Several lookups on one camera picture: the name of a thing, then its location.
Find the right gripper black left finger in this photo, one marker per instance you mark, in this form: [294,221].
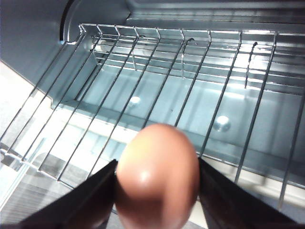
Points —
[71,205]

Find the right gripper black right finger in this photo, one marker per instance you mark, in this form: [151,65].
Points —
[238,207]

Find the brown egg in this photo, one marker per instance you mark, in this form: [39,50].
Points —
[157,176]

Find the cream Toshiba toaster oven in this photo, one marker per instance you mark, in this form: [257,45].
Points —
[28,35]

